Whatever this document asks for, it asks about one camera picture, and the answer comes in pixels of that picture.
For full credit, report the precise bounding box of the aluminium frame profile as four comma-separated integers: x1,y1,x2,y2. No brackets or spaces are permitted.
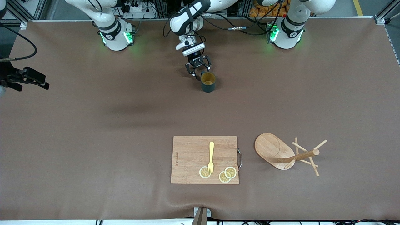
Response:
6,0,47,21
374,0,400,25

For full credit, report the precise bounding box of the dark teal mug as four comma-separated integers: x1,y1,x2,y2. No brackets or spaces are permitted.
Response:
199,71,217,93

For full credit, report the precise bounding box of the yellow fork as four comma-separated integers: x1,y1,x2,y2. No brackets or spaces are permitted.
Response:
208,142,215,175

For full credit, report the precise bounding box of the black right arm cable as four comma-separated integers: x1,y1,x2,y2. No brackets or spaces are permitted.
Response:
0,23,37,60

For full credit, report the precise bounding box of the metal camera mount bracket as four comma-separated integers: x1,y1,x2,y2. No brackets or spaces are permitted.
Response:
191,207,212,225

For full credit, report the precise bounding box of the wooden mug tree rack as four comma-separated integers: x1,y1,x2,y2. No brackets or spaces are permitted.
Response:
254,133,328,177

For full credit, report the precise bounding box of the bag of orange snacks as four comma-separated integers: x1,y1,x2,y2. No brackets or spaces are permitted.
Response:
249,0,289,18

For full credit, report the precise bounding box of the white power strip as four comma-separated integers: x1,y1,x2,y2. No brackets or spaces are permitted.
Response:
125,2,145,13

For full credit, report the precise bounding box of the wooden cutting board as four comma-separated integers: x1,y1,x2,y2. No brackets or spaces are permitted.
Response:
171,136,243,185

